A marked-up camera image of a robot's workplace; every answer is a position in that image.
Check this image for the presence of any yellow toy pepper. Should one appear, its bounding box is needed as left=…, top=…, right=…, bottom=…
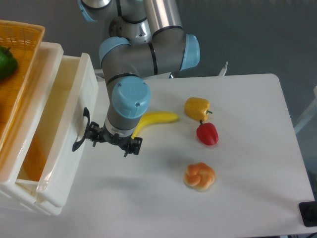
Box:
left=184, top=97, right=212, bottom=121

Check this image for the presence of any green toy pepper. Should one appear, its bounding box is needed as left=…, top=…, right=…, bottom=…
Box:
left=0, top=46, right=18, bottom=79

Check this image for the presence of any knotted toy bread roll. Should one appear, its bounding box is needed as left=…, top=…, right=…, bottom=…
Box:
left=183, top=162, right=216, bottom=192

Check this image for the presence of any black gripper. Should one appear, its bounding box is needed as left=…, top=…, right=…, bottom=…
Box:
left=87, top=121, right=143, bottom=157

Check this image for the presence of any white chair part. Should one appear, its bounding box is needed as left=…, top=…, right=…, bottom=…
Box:
left=294, top=86, right=317, bottom=134

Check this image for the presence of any red toy pepper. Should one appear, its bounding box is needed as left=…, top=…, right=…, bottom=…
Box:
left=196, top=120, right=219, bottom=146

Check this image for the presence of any white drawer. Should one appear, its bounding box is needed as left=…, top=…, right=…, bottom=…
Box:
left=15, top=52, right=99, bottom=208

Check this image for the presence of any white drawer cabinet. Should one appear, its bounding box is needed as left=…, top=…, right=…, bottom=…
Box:
left=0, top=42, right=63, bottom=215

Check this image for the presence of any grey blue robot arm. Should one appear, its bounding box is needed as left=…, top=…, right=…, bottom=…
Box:
left=78, top=0, right=200, bottom=155

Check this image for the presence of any yellow toy banana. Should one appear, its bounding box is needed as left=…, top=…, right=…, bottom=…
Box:
left=131, top=111, right=179, bottom=139

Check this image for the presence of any orange toy baguette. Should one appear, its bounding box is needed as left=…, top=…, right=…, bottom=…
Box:
left=23, top=135, right=47, bottom=181

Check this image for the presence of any black device at edge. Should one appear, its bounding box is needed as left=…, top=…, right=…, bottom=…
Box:
left=299, top=201, right=317, bottom=227

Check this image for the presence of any orange plastic basket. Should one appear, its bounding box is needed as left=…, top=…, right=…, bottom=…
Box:
left=0, top=20, right=45, bottom=146

